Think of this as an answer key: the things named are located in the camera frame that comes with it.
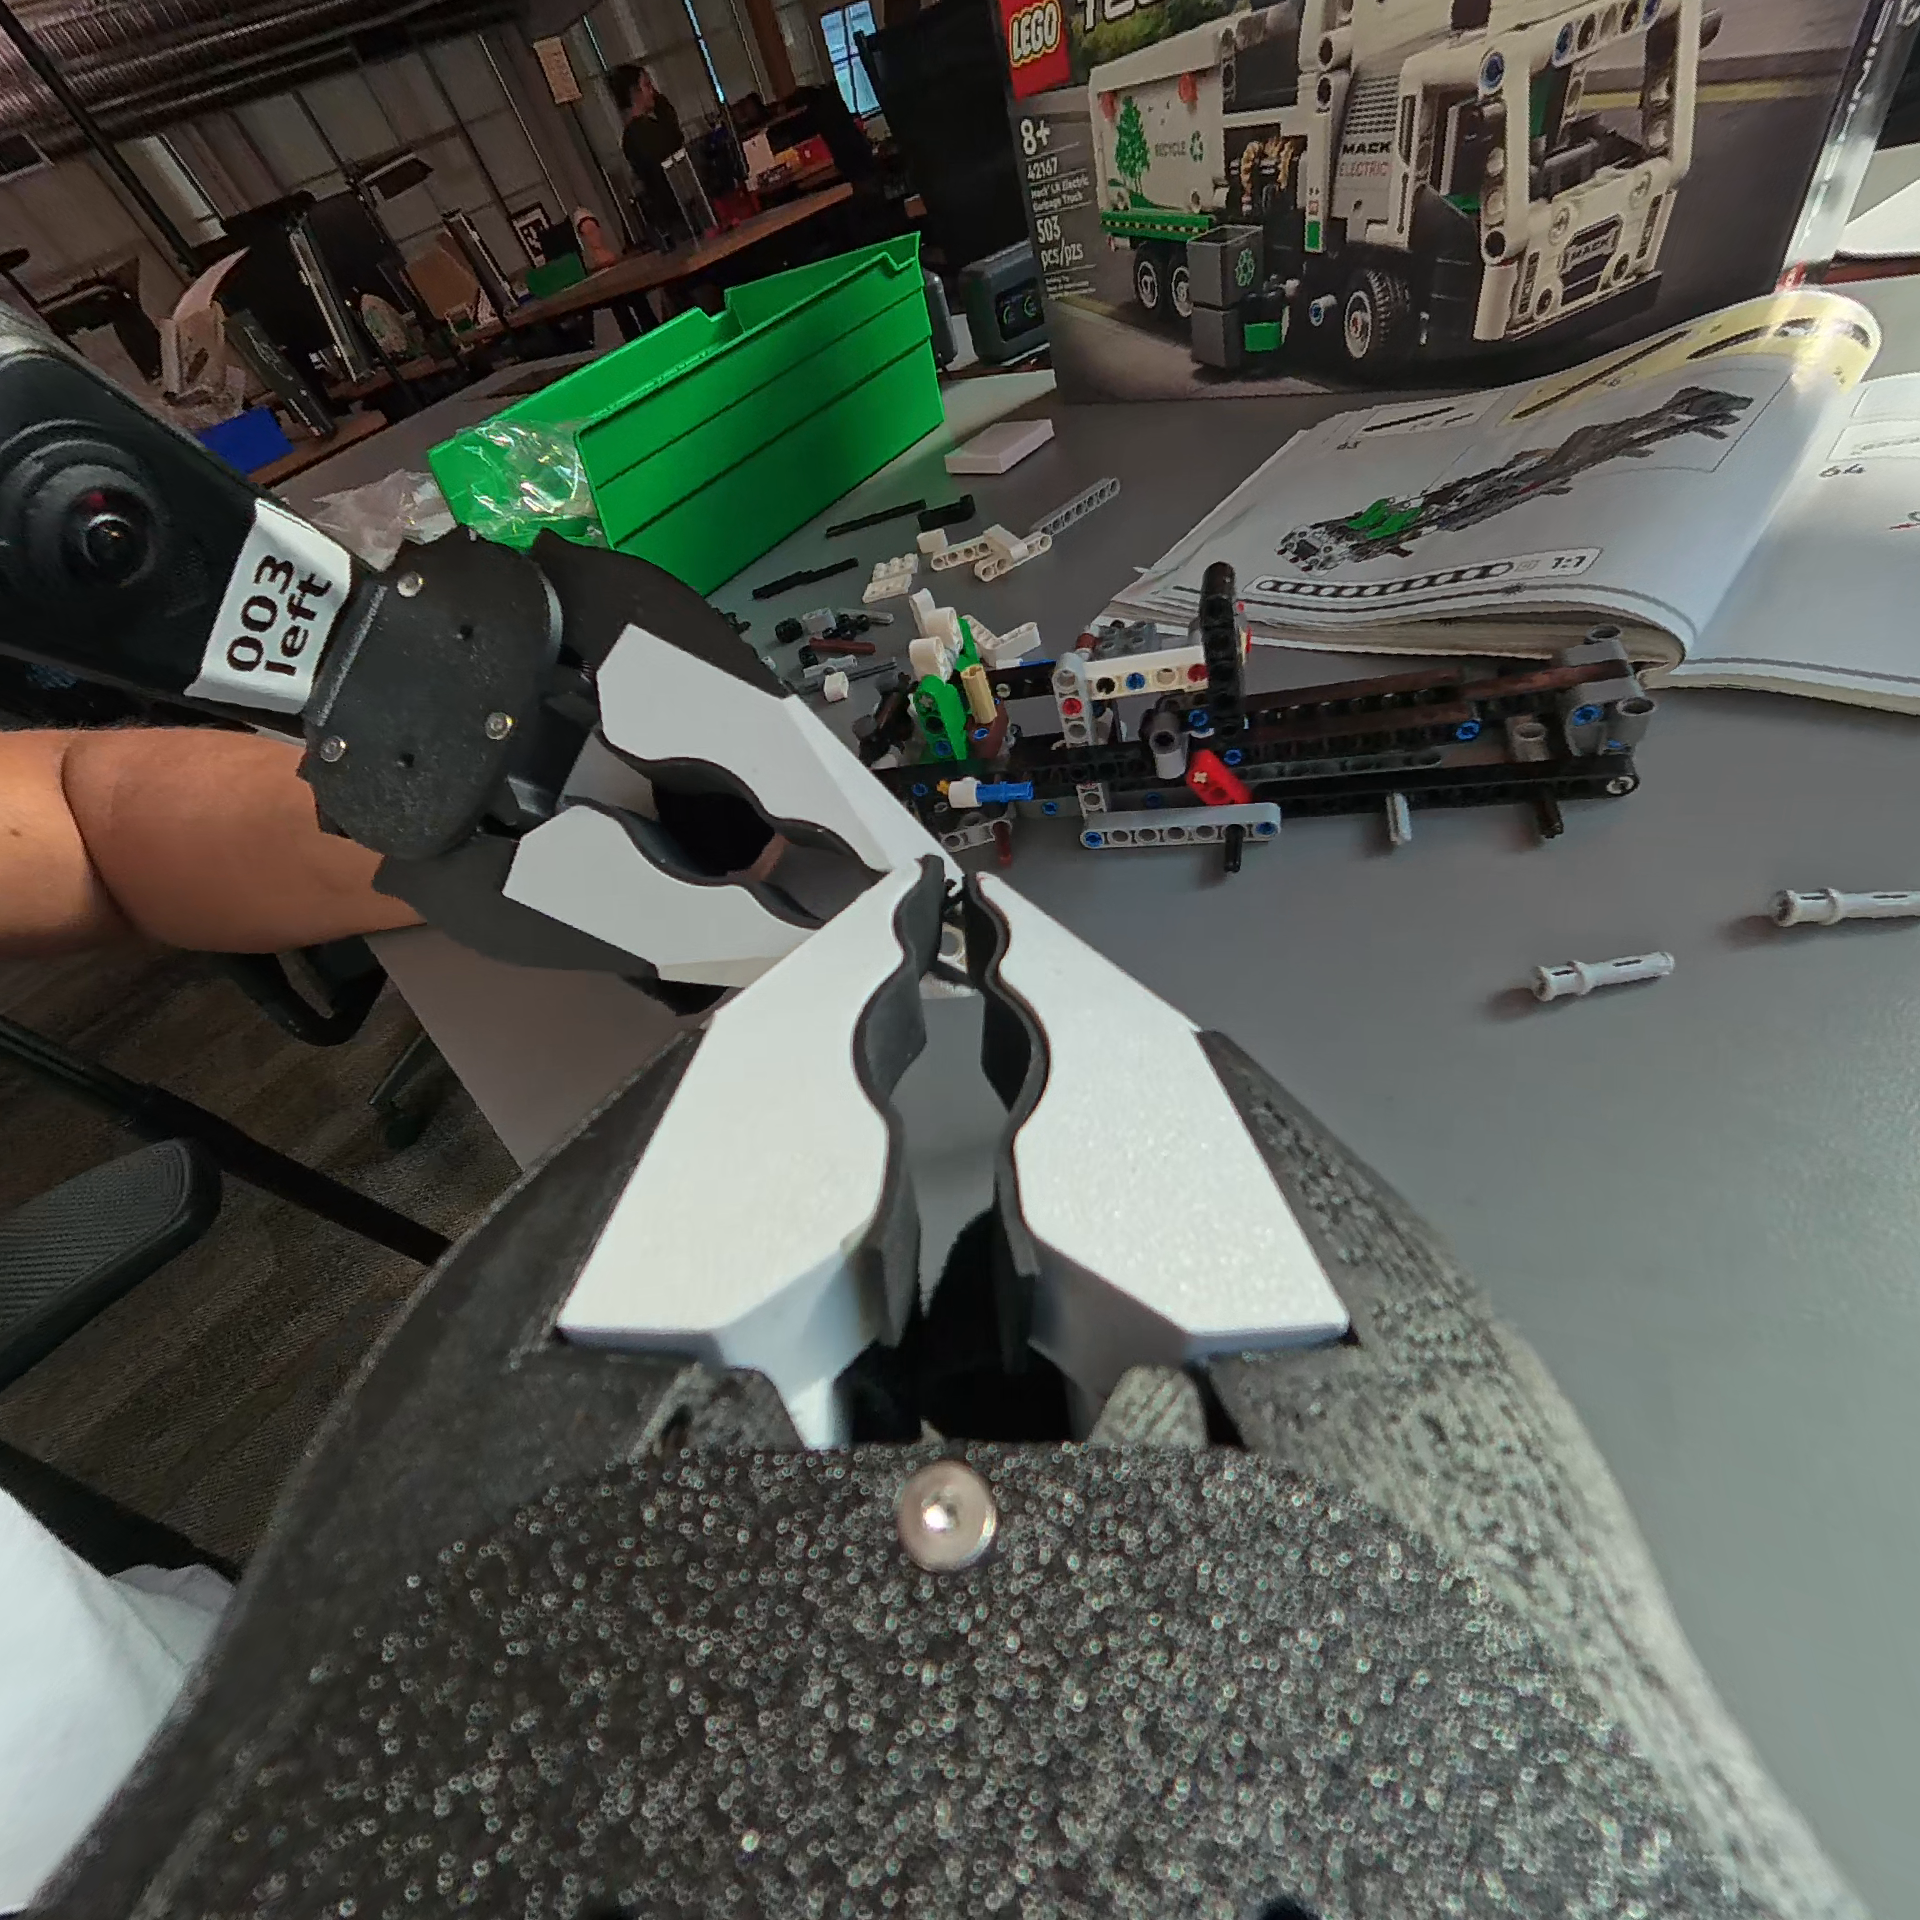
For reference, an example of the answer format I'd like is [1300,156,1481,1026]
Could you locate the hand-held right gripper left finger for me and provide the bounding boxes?
[555,862,929,1451]

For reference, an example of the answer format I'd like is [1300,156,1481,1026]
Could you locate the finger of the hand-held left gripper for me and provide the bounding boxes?
[498,796,865,991]
[591,622,969,903]

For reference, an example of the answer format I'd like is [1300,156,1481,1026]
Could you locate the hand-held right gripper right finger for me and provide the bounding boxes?
[948,873,1356,1451]

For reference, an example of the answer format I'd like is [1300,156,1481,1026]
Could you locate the person's left forearm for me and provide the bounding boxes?
[59,727,430,951]

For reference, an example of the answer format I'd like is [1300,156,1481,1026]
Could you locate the pile of loose lego pieces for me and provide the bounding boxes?
[749,477,1126,706]

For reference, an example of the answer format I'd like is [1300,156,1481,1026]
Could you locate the grey lego beam blue pins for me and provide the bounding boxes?
[1079,803,1286,853]

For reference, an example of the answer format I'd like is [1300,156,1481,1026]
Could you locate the lego truck chassis assembly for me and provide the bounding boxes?
[861,562,1644,873]

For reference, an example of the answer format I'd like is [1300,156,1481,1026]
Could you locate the lego instruction booklet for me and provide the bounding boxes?
[1102,289,1920,713]

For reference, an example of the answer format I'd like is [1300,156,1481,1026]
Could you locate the lego set box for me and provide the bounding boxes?
[1002,0,1884,407]

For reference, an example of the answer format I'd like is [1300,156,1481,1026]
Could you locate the clear plastic bag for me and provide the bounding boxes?
[451,420,595,527]
[307,469,452,571]

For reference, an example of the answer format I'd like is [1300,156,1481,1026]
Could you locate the green plastic bin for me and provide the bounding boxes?
[427,230,951,558]

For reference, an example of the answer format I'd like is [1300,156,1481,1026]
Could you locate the wooden workbench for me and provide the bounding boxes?
[502,180,923,339]

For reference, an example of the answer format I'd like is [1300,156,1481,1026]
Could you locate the grey green device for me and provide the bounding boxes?
[957,246,1055,366]

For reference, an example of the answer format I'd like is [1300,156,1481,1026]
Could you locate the dark upright panel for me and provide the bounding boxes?
[866,0,1037,278]

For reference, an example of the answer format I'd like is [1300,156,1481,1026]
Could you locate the black office chair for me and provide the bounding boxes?
[0,1141,227,1389]

